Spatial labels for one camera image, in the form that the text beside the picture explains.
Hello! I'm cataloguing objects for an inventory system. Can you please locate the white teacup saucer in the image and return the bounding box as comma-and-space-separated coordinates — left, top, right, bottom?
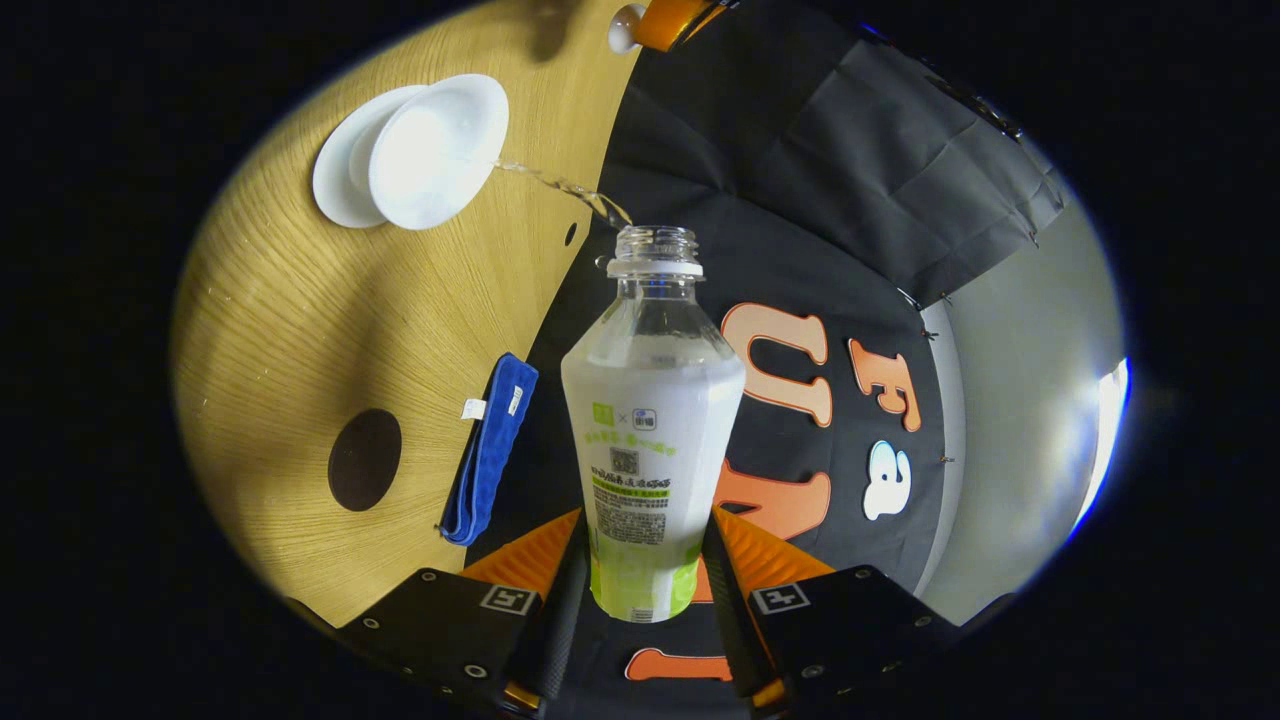
312, 85, 431, 230

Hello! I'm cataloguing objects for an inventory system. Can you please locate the clear water bottle green label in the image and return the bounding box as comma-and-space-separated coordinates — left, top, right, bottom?
560, 225, 748, 625

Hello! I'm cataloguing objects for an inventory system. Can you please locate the white teacup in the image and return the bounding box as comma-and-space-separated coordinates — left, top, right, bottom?
368, 73, 510, 232

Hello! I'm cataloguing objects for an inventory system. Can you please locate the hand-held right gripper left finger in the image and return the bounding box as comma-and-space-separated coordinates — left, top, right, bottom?
333, 507, 593, 715

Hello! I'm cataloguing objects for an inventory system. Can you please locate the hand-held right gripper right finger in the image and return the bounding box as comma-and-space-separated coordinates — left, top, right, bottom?
699, 504, 965, 715

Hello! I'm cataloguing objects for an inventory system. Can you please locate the dark brown round coaster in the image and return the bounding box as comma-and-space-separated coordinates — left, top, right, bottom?
327, 408, 404, 514

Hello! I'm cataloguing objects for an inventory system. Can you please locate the blue towel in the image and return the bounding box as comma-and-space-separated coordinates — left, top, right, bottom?
438, 352, 540, 548

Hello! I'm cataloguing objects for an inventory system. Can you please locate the ceiling light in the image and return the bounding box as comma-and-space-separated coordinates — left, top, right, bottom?
1070, 358, 1133, 546

